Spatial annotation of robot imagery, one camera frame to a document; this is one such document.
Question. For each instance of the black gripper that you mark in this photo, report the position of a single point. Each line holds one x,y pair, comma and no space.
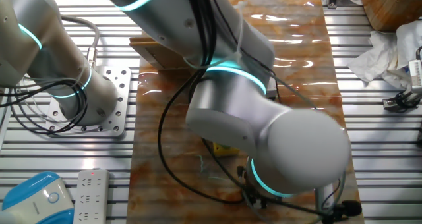
254,194

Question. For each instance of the white power strip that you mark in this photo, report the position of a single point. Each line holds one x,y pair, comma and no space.
90,197

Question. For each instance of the wooden picture frame stand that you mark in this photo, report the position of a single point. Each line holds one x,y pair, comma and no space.
155,52

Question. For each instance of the orange marble pattern mat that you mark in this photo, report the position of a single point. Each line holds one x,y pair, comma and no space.
148,184

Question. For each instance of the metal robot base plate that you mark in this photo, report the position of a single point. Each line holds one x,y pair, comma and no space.
110,120

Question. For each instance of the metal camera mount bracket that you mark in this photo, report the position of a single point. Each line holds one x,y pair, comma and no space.
392,102

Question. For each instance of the blue white plastic device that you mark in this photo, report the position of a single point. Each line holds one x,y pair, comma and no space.
33,201

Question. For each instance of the crumpled white tissue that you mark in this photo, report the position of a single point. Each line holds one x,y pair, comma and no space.
379,56

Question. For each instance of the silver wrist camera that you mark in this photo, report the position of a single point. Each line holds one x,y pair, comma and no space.
324,197

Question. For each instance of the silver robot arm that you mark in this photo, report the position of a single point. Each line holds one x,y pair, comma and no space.
230,102

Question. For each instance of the brown cardboard box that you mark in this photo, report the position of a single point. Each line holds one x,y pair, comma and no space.
395,6

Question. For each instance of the green button yellow box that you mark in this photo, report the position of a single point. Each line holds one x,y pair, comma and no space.
224,151

